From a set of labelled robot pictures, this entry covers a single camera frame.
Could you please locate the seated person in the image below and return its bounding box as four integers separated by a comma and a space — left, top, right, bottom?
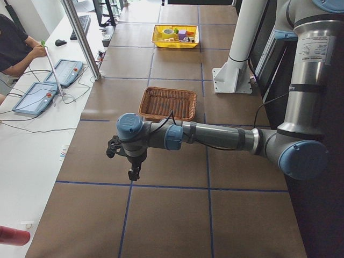
0, 13, 48, 105

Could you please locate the far teach pendant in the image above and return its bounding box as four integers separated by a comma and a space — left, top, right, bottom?
54, 59, 83, 88

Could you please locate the purple foam block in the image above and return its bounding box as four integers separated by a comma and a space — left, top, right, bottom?
178, 30, 187, 41

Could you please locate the aluminium frame post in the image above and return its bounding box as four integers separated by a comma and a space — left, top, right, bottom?
61, 0, 101, 81

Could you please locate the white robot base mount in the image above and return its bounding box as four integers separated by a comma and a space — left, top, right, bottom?
212, 0, 268, 94

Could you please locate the toy carrot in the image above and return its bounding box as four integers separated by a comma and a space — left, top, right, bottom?
174, 27, 194, 37

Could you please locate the brown wicker basket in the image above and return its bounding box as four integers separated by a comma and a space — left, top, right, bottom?
139, 87, 197, 121

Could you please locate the teach pendant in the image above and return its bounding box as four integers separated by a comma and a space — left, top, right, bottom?
54, 59, 83, 88
12, 82, 58, 115

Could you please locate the black keyboard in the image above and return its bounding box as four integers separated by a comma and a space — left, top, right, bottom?
69, 15, 91, 40

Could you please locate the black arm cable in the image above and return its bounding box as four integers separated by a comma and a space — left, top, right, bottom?
150, 92, 291, 151

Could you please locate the yellow tape roll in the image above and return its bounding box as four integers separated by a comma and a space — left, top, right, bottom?
162, 28, 175, 39

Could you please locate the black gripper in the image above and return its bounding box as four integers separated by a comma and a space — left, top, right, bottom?
127, 153, 147, 181

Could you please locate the black computer mouse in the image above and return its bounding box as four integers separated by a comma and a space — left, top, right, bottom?
55, 39, 67, 47

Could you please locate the yellow plastic basket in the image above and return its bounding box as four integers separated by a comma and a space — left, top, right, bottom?
152, 24, 199, 49

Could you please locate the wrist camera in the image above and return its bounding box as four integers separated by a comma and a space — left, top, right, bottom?
106, 135, 126, 158

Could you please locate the green tipped metal stick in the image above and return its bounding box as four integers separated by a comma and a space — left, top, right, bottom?
40, 40, 76, 104

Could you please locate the toy panda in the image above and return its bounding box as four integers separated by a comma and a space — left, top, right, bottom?
181, 37, 190, 42

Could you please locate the near teach pendant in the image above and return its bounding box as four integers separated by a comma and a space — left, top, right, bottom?
12, 82, 58, 115

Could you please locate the red cylinder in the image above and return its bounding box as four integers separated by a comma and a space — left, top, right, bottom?
0, 226, 31, 246

